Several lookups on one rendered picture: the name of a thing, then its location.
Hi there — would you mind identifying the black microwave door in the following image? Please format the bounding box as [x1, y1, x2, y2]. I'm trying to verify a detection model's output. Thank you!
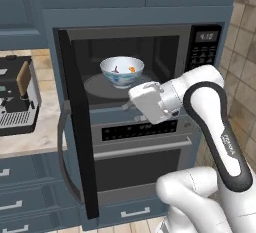
[57, 29, 100, 221]

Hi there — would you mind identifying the grey microwave turntable plate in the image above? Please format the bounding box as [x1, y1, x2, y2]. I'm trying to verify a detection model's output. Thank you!
[83, 72, 158, 100]

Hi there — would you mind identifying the steel built-in oven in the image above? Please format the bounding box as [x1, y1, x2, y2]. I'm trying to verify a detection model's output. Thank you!
[89, 107, 203, 209]

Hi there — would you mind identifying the steel oven handle bar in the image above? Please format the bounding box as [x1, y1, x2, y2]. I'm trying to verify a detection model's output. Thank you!
[92, 136, 193, 161]

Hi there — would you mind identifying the blue drawer front under oven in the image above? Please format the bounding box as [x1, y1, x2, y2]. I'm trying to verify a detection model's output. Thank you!
[80, 195, 172, 231]

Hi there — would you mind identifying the blue wall cupboard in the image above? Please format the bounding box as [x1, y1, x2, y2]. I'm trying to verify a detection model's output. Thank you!
[0, 0, 48, 51]

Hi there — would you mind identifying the dark curved microwave door handle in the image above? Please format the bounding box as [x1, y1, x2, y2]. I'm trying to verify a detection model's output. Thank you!
[56, 100, 84, 205]

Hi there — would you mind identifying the black silver coffee machine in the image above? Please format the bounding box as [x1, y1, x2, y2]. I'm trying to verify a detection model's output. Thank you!
[0, 54, 43, 137]

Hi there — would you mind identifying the white blue patterned bowl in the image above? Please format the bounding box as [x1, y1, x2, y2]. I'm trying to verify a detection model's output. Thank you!
[99, 55, 146, 90]

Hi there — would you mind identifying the black steel microwave oven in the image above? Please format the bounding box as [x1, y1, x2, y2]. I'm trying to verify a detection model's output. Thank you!
[53, 23, 224, 111]

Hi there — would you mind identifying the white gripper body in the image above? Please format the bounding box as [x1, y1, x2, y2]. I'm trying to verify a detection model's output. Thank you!
[128, 81, 169, 126]

